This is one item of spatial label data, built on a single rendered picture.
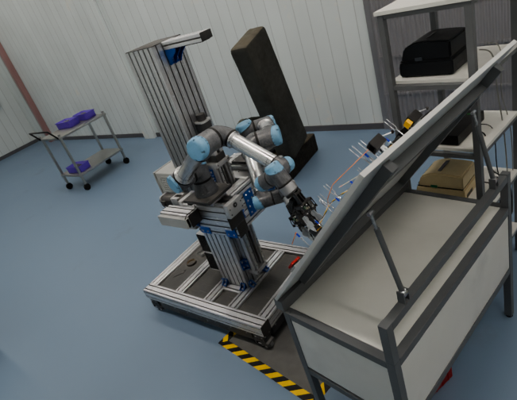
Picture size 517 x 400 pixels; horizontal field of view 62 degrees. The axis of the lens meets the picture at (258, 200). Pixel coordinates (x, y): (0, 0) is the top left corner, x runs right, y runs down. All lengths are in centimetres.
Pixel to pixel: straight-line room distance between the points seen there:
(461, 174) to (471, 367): 110
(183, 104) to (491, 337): 230
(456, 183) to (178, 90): 175
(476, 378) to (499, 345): 27
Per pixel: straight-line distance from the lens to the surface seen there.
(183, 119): 268
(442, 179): 284
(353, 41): 558
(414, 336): 191
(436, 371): 223
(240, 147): 211
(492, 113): 302
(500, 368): 284
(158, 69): 262
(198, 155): 211
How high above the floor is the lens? 223
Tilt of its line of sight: 27 degrees down
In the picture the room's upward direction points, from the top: 19 degrees counter-clockwise
